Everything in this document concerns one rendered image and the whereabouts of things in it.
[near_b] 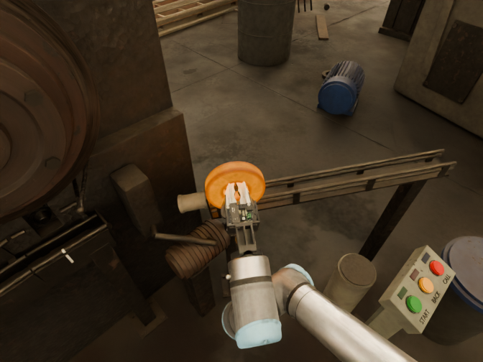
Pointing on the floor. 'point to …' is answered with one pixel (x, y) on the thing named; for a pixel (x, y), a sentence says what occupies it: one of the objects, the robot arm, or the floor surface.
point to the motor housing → (198, 263)
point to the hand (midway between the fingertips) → (234, 182)
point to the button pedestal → (394, 312)
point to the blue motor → (341, 88)
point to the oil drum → (265, 31)
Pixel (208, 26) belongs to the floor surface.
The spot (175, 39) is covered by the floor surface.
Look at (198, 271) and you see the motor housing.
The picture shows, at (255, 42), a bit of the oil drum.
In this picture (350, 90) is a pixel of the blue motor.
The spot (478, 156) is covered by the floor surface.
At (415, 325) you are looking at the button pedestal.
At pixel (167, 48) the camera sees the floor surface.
